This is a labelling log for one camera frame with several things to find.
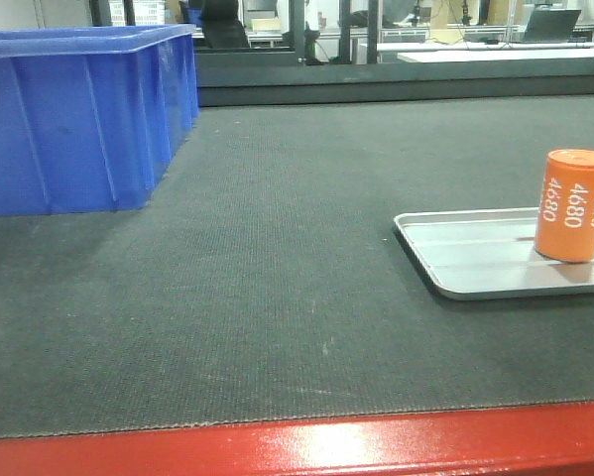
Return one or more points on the orange cylindrical capacitor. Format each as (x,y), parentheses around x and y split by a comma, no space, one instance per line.
(565,220)

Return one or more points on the black conveyor belt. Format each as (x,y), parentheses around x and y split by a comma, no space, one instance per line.
(264,279)

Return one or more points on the blue plastic bin on conveyor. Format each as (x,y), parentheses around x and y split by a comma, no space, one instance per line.
(91,118)

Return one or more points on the silver metal tray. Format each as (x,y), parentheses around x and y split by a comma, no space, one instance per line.
(488,254)

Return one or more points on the black office chair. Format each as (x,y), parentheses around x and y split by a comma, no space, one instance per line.
(220,25)

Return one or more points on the grey laptop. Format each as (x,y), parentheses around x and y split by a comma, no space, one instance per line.
(549,26)

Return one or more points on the red conveyor frame edge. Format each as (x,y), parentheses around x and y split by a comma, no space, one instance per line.
(535,440)

